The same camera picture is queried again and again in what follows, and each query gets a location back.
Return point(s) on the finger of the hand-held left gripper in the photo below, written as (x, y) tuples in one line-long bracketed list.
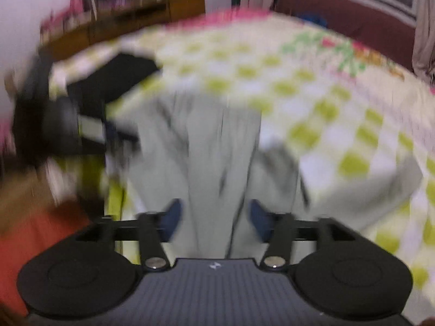
[(117, 134)]

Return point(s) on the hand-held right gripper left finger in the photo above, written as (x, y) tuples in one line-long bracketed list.
[(173, 215)]

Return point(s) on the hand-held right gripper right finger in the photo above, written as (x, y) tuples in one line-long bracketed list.
[(258, 219)]

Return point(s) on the black pants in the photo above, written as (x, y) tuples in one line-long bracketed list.
[(115, 78)]

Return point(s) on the grey pants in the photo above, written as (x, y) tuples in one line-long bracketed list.
[(204, 142)]

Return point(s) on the wooden desk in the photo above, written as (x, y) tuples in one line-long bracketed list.
[(102, 30)]

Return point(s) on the pink cloth covered monitor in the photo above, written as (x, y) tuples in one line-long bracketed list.
[(74, 3)]

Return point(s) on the checked floral bedsheet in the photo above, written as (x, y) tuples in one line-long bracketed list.
[(306, 74)]

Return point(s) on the blue cloth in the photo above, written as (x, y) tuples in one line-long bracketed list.
[(312, 19)]

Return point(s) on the dark red bench cover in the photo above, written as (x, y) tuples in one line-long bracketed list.
[(356, 27)]

